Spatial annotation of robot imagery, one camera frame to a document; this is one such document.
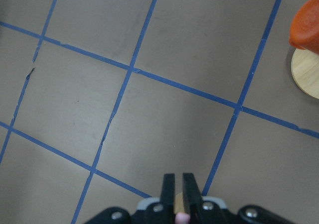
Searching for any wooden mug tree stand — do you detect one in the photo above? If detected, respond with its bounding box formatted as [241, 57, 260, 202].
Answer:
[291, 49, 319, 99]

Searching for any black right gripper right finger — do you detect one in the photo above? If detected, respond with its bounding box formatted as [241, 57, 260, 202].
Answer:
[182, 173, 204, 224]

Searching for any pink chopstick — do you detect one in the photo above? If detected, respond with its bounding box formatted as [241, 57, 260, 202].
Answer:
[174, 213, 190, 224]

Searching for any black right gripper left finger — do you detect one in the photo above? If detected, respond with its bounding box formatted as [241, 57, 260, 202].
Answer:
[159, 174, 175, 224]

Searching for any orange mug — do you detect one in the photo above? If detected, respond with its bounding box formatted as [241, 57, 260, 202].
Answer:
[289, 0, 319, 54]

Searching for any bamboo cylinder holder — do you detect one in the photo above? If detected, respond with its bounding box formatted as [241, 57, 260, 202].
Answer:
[174, 192, 186, 214]

